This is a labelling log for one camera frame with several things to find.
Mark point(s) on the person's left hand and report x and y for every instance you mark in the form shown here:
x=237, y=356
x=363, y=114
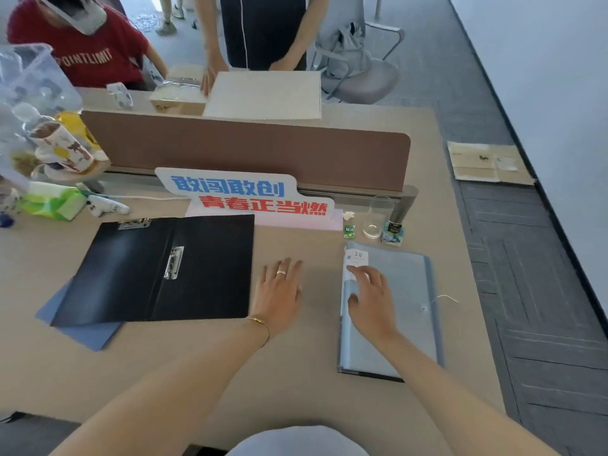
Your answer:
x=275, y=303

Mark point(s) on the person's right hand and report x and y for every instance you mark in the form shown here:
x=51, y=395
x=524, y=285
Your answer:
x=375, y=313

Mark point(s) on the person's right middle finger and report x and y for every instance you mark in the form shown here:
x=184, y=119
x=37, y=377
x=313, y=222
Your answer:
x=374, y=275

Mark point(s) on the person's left middle finger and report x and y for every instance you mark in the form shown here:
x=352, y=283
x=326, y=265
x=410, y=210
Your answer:
x=295, y=271

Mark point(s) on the person's right thumb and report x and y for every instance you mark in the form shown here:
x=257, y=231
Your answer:
x=353, y=302

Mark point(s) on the person's left little finger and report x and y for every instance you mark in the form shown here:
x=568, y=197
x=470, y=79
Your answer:
x=265, y=275

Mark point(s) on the person's right forearm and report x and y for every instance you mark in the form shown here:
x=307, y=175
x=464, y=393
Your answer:
x=456, y=403

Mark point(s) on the person's left forearm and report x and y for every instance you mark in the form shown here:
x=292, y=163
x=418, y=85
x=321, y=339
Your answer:
x=175, y=389

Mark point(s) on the grey-blue expanding file folder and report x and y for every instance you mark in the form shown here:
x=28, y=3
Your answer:
x=413, y=289

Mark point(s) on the small green and black box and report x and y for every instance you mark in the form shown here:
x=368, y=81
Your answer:
x=392, y=234

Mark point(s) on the pink sign base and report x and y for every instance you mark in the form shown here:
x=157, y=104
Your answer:
x=304, y=222

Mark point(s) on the small green packet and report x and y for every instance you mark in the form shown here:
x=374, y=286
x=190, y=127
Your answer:
x=349, y=231

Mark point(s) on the clear drinking glass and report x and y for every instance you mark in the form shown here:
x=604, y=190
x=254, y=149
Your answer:
x=377, y=223

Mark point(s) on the white sign with coloured lettering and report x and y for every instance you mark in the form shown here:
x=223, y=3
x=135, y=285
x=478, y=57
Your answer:
x=237, y=192

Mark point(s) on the black open clip folder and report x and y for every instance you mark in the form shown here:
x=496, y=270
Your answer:
x=156, y=270

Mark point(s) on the brown desk divider panel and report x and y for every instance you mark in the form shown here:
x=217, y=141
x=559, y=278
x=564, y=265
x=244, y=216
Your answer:
x=247, y=149

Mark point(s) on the person's white clothing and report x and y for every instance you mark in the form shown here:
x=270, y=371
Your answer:
x=297, y=442

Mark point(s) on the flattened cardboard sheet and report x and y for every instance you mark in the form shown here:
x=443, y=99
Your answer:
x=489, y=163

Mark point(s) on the large white flat box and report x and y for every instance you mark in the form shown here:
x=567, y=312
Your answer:
x=266, y=97

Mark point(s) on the blue paper sheet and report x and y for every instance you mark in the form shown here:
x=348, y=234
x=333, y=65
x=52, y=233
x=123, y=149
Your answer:
x=80, y=327

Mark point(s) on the grey office chair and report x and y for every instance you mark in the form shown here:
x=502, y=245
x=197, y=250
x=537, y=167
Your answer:
x=370, y=80

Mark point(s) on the small cardboard box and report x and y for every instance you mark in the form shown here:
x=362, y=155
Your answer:
x=175, y=97

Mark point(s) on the green tissue pack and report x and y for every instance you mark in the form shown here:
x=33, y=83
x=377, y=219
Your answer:
x=52, y=201

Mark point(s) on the small white object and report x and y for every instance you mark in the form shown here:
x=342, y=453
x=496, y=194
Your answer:
x=120, y=95

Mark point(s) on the printed paper cup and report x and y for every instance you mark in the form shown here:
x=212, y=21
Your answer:
x=64, y=147

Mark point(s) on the yellow plastic bag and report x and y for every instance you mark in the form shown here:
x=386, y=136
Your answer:
x=78, y=125

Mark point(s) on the clear plastic container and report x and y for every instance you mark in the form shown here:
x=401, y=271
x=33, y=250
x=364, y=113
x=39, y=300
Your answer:
x=33, y=80

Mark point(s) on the white head-worn device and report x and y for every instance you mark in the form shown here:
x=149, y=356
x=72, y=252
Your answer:
x=78, y=11

